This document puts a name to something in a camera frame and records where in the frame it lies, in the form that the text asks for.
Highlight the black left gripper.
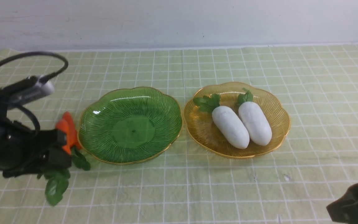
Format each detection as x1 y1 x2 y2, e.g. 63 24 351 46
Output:
2 129 71 178

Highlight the orange toy carrot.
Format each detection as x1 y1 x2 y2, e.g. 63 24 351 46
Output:
62 111 91 171
37 119 71 207

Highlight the white toy radish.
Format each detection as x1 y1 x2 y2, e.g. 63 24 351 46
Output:
237 88 272 146
193 93 250 149

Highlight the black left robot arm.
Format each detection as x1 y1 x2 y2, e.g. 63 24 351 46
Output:
0 93 71 178

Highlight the green ribbed plastic plate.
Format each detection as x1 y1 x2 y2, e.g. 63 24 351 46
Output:
77 86 183 165

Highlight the green checkered tablecloth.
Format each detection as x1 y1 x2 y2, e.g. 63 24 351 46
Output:
0 44 358 224

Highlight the amber ribbed plastic plate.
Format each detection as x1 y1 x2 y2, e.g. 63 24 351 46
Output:
183 82 291 159

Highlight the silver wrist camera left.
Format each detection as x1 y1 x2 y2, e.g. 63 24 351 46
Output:
2 76 55 105

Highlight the black camera cable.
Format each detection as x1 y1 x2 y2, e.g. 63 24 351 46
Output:
0 51 69 134

